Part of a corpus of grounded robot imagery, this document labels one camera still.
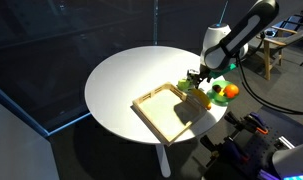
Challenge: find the lime green cube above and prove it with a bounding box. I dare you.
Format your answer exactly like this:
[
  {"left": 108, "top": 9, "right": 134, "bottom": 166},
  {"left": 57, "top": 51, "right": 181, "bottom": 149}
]
[{"left": 176, "top": 78, "right": 189, "bottom": 91}]

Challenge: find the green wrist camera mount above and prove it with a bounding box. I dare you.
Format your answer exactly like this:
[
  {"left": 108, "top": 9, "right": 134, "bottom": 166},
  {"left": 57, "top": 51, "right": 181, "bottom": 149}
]
[{"left": 207, "top": 63, "right": 237, "bottom": 83}]

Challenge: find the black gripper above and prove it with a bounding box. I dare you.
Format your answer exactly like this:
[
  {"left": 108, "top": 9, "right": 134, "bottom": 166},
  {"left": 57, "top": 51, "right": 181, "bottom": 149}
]
[{"left": 189, "top": 66, "right": 210, "bottom": 91}]

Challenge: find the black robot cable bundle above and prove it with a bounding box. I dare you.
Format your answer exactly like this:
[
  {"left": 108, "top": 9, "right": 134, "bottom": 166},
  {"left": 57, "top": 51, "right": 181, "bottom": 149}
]
[{"left": 235, "top": 56, "right": 303, "bottom": 116}]

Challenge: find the orange fruit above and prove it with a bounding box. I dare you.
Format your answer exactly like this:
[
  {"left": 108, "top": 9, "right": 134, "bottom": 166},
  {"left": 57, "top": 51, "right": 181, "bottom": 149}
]
[{"left": 224, "top": 84, "right": 240, "bottom": 99}]

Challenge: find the grey robot base blue light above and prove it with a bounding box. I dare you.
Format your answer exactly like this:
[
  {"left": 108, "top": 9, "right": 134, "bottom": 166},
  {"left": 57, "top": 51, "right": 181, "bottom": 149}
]
[{"left": 271, "top": 139, "right": 303, "bottom": 180}]

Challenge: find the wooden chair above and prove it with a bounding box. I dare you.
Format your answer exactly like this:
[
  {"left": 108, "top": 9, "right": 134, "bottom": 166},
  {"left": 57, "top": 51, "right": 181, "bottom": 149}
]
[{"left": 257, "top": 24, "right": 303, "bottom": 81}]

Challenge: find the dark red plum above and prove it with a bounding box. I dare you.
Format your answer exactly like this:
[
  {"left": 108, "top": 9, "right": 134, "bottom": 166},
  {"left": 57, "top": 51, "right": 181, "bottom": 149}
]
[{"left": 212, "top": 84, "right": 223, "bottom": 94}]

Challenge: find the black perforated mounting board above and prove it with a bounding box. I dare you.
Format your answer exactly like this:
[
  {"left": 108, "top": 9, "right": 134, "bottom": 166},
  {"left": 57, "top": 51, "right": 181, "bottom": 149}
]
[{"left": 235, "top": 105, "right": 303, "bottom": 176}]

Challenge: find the purple clamp with orange tip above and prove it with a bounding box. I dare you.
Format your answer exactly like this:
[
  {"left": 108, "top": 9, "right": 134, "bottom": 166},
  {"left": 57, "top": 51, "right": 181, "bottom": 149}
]
[{"left": 224, "top": 111, "right": 269, "bottom": 136}]

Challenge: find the purple black clamp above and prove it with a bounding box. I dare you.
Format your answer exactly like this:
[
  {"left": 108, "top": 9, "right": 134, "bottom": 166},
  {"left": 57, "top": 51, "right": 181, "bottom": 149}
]
[{"left": 200, "top": 134, "right": 246, "bottom": 165}]

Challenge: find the blue floor trim strip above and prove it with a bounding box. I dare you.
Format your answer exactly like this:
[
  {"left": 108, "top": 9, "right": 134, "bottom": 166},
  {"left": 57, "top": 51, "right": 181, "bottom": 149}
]
[{"left": 0, "top": 81, "right": 92, "bottom": 138}]

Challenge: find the white table base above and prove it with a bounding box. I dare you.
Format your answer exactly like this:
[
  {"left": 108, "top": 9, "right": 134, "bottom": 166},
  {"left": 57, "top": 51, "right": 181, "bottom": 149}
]
[{"left": 155, "top": 143, "right": 172, "bottom": 178}]

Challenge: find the light wooden slotted crate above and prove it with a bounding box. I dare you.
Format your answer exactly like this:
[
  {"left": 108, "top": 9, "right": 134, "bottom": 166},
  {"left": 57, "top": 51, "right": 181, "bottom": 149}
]
[{"left": 132, "top": 81, "right": 205, "bottom": 146}]

